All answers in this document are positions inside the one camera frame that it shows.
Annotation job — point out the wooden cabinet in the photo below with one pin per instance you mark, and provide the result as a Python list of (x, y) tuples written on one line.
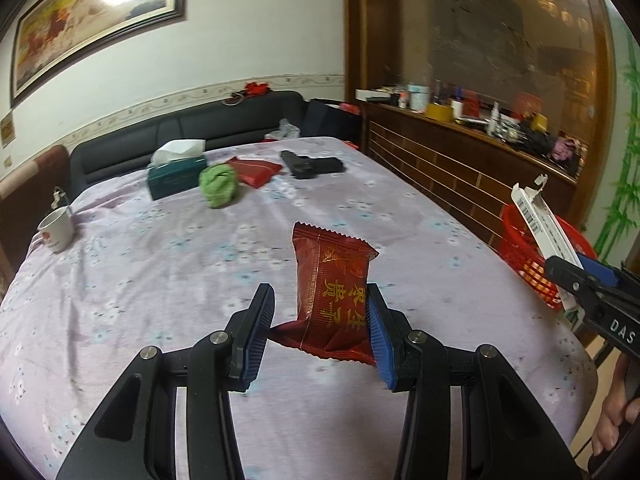
[(450, 170)]

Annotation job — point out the yellow wall label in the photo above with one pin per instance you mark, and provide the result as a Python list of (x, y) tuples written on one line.
[(6, 130)]

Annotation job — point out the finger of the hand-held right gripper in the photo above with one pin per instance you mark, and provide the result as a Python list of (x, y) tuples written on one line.
[(597, 270), (575, 280)]

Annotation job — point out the bamboo print glass panel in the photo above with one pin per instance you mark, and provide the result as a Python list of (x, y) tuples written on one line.
[(620, 160)]

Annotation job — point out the small white cup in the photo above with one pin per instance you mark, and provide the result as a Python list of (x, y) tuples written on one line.
[(457, 109)]

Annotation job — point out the red plastic basket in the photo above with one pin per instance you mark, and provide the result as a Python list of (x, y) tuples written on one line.
[(520, 245)]

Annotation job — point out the clear plastic bag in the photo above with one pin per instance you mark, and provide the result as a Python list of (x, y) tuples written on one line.
[(284, 130)]

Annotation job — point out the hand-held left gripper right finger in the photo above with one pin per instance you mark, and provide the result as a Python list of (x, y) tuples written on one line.
[(382, 345)]

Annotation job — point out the white flat box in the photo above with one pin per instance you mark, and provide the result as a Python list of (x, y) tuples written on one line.
[(375, 94)]

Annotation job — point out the white torn barcode carton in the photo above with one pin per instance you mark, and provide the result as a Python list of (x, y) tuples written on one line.
[(545, 230)]

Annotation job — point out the framed wall painting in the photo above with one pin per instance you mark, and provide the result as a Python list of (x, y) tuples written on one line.
[(100, 15)]

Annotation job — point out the dark red snack packet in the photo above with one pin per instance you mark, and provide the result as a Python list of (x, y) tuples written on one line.
[(330, 290)]

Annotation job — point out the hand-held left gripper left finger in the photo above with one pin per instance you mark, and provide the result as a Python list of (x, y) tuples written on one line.
[(260, 330)]

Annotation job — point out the red decoration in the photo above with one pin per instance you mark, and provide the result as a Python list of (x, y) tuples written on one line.
[(257, 87)]

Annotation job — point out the green cloth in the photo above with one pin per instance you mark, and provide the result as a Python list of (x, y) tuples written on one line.
[(220, 185)]

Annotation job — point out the dark green tissue box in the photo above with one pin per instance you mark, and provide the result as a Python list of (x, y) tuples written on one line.
[(175, 177)]

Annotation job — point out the red flat packet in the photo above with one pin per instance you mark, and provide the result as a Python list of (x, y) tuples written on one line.
[(257, 171)]

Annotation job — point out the white ceramic cup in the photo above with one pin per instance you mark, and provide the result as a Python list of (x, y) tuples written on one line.
[(57, 232)]

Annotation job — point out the black leather sofa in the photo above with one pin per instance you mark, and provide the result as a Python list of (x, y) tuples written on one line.
[(200, 125)]

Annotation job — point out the small white spray bottle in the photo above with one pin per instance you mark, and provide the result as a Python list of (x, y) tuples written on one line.
[(495, 117)]

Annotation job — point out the white jar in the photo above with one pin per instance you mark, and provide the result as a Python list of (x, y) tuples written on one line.
[(419, 97)]

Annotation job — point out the pink cloth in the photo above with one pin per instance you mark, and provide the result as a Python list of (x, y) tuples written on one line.
[(566, 150)]

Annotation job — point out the person's right hand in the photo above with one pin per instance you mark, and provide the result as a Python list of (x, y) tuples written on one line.
[(612, 420)]

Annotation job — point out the black toy pistol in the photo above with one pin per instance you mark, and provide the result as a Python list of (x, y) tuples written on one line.
[(310, 164)]

